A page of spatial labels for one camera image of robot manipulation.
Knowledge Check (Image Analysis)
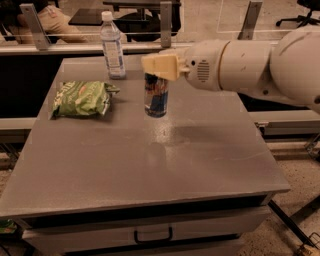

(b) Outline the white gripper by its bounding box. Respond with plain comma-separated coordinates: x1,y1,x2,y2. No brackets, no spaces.
141,39,229,91

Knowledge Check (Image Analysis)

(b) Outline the silver blue redbull can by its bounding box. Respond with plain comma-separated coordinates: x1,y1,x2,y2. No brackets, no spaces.
144,74,168,118

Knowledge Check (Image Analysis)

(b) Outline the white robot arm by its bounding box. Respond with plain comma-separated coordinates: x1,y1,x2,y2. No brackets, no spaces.
141,26,320,113

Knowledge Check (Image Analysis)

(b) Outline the dark background table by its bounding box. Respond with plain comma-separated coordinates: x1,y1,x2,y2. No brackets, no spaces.
69,0,181,42

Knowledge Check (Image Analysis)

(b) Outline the clear plastic water bottle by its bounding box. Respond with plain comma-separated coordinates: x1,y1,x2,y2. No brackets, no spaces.
100,11,126,79

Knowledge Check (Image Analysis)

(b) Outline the green chip bag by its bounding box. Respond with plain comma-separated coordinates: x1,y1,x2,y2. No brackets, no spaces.
52,81,120,117

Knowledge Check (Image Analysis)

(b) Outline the person in beige trousers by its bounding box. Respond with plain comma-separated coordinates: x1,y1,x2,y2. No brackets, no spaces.
0,0,88,44

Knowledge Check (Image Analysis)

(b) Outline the grey drawer cabinet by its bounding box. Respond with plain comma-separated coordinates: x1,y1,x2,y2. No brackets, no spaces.
0,56,289,256

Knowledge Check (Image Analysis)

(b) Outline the black office chair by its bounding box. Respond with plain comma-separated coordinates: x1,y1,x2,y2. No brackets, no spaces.
276,0,320,27

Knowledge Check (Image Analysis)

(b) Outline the middle metal railing post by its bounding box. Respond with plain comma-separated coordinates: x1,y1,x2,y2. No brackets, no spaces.
160,0,172,48

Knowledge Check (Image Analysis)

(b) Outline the metal railing post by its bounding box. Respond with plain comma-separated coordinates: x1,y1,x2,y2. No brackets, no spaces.
20,3,51,50
160,0,172,48
238,0,263,40

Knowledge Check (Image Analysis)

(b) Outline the right metal railing post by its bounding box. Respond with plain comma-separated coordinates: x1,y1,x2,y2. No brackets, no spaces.
238,0,263,40

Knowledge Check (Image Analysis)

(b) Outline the left metal railing post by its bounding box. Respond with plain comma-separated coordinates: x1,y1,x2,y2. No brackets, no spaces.
20,3,51,50

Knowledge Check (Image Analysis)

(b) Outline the black drawer handle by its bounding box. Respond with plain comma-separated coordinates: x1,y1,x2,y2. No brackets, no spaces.
133,227,173,245

